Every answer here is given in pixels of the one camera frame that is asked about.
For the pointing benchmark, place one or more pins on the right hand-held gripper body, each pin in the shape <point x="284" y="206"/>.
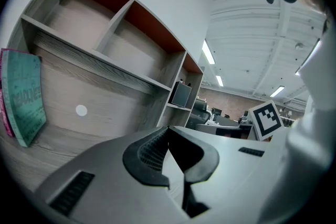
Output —
<point x="266" y="120"/>

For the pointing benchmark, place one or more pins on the ceiling strip light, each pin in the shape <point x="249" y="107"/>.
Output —
<point x="277" y="91"/>
<point x="219" y="81"/>
<point x="208" y="52"/>

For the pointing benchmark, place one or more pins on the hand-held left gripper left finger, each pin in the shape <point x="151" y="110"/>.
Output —
<point x="105" y="178"/>

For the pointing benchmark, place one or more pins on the pink book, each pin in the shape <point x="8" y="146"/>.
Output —
<point x="4" y="102"/>

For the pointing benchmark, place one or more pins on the teal book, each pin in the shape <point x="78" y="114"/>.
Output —
<point x="25" y="97"/>

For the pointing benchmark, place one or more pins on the grey wooden desk with hutch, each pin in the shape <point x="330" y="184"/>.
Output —
<point x="86" y="136"/>

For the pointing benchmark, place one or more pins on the black office chair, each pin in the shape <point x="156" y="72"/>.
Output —
<point x="199" y="114"/>

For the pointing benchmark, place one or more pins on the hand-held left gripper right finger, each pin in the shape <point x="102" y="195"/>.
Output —
<point x="236" y="170"/>

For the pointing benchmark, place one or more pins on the person's white printed shirt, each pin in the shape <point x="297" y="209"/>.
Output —
<point x="309" y="126"/>

